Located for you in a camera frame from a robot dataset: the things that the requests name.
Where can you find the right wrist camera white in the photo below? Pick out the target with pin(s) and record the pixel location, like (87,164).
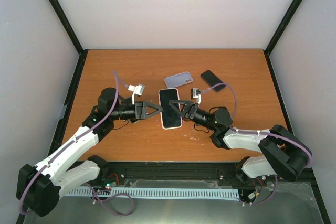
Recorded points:
(196,95)

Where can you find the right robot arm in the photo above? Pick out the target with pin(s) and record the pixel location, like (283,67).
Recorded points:
(282,154)

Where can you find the dark purple phone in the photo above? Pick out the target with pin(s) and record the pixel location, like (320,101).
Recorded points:
(212,80)

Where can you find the lavender phone case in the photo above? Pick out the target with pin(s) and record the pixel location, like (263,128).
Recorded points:
(178,80)

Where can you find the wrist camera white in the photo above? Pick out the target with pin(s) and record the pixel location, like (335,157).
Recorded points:
(136,91)
(196,95)

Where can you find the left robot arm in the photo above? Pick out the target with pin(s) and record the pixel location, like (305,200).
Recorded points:
(40,187)

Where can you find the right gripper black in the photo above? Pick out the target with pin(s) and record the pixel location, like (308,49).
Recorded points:
(187,105)

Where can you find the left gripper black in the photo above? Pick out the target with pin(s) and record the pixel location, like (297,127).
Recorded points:
(140,108)

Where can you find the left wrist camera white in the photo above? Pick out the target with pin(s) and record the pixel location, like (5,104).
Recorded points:
(136,91)

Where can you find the white-edged black phone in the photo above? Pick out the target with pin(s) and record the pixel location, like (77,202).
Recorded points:
(170,119)

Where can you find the black aluminium frame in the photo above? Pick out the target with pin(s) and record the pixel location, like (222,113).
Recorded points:
(279,55)

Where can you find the light blue cable duct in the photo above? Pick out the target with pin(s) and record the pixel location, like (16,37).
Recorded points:
(169,193)

